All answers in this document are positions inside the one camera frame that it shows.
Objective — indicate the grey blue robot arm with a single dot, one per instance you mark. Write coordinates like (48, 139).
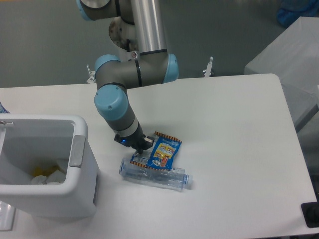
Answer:
(154, 65)

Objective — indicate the yellow white trash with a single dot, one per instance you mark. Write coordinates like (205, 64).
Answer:
(50, 173)

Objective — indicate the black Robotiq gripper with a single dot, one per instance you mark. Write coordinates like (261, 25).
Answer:
(137, 140)

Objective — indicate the clear crushed plastic bottle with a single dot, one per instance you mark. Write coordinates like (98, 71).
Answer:
(175, 179)

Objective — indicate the blue snack wrapper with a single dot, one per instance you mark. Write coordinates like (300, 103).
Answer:
(161, 155)

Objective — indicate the white trash can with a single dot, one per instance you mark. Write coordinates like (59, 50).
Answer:
(30, 140)

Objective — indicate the blue plastic bag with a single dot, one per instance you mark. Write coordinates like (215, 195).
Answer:
(290, 10)

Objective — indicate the black clamp mount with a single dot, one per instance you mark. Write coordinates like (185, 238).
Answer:
(310, 212)

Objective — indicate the blue patterned object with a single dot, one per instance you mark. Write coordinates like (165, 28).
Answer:
(3, 110)

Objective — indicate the grey covered side table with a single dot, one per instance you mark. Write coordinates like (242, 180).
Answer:
(294, 58)

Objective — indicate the white pedestal foot bracket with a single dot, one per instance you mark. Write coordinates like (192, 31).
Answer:
(91, 73)

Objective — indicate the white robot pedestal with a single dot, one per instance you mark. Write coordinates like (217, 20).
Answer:
(123, 35)

